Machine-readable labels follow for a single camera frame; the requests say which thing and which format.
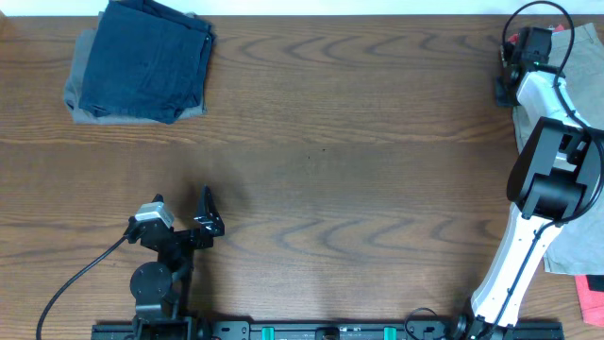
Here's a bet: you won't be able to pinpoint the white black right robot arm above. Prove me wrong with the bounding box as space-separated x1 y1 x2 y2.
451 27 603 339

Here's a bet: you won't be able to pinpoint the folded navy blue shorts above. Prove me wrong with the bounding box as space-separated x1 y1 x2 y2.
77 0 216 126

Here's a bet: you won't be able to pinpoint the khaki shorts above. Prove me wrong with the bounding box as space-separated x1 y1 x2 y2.
512 22 604 277

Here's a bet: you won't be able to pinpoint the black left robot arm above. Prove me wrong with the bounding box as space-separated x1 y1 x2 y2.
124 185 225 339

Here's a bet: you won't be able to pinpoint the black left camera cable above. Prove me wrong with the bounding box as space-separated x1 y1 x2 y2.
35 234 129 340

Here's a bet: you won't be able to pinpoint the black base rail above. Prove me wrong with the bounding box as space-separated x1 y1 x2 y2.
91 319 565 340

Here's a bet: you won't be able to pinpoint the folded grey shorts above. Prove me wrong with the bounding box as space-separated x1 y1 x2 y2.
63 11 208 126

